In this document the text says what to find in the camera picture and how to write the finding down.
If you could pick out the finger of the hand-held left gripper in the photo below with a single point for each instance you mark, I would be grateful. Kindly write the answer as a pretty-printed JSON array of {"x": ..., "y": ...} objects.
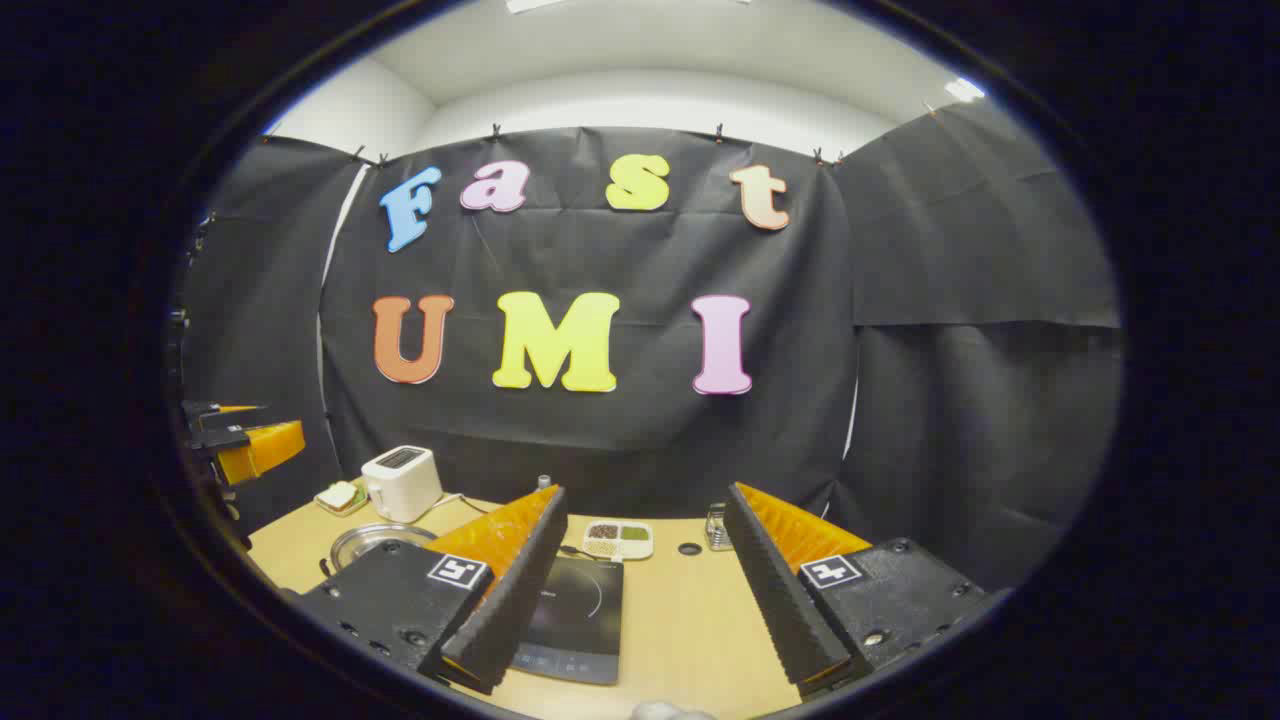
[
  {"x": 225, "y": 415},
  {"x": 265, "y": 450}
]

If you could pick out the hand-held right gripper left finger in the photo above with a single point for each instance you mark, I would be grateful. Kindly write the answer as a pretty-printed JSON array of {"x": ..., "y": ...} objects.
[{"x": 515, "y": 600}]

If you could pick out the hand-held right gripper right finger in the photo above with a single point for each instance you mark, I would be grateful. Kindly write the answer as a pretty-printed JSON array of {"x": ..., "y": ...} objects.
[{"x": 780, "y": 600}]

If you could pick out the black induction cooktop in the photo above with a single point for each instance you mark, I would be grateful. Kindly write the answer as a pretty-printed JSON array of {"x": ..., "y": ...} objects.
[{"x": 580, "y": 620}]

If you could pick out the stainless steel pot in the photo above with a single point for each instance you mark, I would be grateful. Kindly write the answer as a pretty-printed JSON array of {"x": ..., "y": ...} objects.
[{"x": 370, "y": 540}]

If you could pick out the small pile of soybeans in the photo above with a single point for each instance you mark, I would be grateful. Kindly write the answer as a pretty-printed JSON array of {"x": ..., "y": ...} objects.
[{"x": 599, "y": 547}]

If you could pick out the cream rectangular plate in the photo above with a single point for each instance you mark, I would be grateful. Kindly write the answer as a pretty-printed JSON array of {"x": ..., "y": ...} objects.
[{"x": 350, "y": 510}]

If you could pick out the pile of red beans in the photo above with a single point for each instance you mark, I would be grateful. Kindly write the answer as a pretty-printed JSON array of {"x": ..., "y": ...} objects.
[{"x": 603, "y": 531}]

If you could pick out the white divided tray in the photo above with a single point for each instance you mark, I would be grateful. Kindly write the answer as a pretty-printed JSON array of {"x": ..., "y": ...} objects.
[{"x": 620, "y": 549}]

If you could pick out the pile of green mung beans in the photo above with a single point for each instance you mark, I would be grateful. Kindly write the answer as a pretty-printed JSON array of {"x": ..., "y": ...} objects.
[{"x": 635, "y": 533}]

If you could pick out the white toaster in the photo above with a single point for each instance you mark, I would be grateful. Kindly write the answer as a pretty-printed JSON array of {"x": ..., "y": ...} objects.
[{"x": 400, "y": 485}]

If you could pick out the ceiling light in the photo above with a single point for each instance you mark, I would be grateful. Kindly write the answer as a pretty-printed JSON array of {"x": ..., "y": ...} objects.
[{"x": 965, "y": 89}]

